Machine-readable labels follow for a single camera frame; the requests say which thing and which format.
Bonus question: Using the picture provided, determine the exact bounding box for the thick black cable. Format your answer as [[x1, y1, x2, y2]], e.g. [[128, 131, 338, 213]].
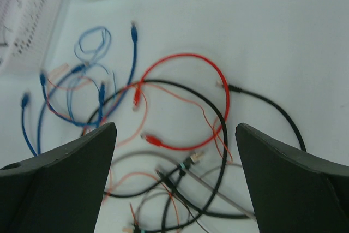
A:
[[216, 81, 308, 153]]

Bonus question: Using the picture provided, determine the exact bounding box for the thin dark brown wire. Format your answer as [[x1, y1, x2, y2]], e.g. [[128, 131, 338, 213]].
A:
[[129, 162, 243, 233]]

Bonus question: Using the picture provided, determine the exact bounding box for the thick blue ethernet cable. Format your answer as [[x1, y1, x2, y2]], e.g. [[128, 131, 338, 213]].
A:
[[37, 21, 140, 156]]

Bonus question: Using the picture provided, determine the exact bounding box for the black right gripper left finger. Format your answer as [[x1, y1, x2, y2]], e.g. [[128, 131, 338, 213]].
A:
[[1, 122, 117, 232]]

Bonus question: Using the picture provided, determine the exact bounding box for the black cable with teal bands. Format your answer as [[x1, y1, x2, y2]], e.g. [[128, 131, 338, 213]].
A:
[[81, 79, 251, 220]]

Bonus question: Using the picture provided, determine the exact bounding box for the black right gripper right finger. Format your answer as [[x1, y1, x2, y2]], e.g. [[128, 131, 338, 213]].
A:
[[236, 123, 348, 232]]

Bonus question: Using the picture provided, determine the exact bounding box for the grey cable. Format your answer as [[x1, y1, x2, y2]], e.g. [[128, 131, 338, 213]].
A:
[[109, 150, 257, 222]]

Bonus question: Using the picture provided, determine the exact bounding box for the left white plastic basket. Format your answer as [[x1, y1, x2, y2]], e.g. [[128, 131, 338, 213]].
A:
[[1, 0, 61, 75]]

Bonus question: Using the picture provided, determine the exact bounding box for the thin light blue wire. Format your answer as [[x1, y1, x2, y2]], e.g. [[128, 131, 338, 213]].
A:
[[67, 25, 117, 122]]

